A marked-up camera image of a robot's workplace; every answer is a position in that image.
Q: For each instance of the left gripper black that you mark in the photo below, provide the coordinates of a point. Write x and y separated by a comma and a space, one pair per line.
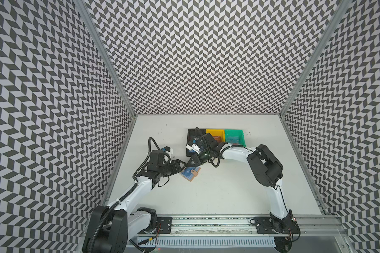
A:
177, 167

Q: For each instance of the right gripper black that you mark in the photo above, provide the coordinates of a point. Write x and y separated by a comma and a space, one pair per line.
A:
196, 159

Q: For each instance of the tan leather card holder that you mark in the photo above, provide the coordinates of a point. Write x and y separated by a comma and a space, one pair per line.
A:
195, 172

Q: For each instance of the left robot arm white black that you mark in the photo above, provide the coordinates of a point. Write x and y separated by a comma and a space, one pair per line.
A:
112, 226

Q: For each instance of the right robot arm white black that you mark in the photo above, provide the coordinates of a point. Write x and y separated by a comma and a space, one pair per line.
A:
265, 167

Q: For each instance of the red card in yellow bin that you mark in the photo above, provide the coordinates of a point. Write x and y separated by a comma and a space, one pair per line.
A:
217, 138

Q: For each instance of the teal card in green bin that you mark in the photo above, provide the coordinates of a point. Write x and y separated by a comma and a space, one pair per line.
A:
233, 139

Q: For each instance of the yellow plastic bin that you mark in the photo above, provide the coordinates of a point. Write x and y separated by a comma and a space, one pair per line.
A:
217, 132

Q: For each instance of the green plastic bin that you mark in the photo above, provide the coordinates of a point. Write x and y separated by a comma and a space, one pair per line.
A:
238, 133

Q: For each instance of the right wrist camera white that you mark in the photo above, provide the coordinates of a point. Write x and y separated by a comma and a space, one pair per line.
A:
193, 147

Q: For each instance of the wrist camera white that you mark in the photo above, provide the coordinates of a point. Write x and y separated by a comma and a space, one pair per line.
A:
193, 147
168, 150

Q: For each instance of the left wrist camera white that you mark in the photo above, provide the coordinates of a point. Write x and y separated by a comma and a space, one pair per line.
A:
168, 150

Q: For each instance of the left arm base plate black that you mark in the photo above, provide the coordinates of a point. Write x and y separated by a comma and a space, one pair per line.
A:
159, 224

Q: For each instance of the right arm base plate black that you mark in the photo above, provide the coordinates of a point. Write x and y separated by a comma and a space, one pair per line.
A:
273, 225

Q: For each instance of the aluminium mounting rail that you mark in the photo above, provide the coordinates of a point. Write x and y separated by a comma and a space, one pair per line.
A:
242, 225

